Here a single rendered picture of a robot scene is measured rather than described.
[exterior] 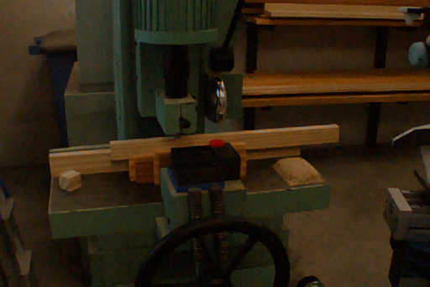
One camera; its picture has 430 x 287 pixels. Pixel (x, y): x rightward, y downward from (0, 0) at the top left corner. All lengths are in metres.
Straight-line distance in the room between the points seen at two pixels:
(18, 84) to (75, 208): 2.51
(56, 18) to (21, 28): 0.24
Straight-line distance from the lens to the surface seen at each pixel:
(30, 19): 3.39
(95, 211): 1.01
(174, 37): 1.00
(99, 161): 1.16
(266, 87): 3.10
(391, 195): 1.42
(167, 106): 1.07
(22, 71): 3.46
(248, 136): 1.18
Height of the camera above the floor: 1.36
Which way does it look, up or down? 21 degrees down
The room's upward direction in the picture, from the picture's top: 1 degrees clockwise
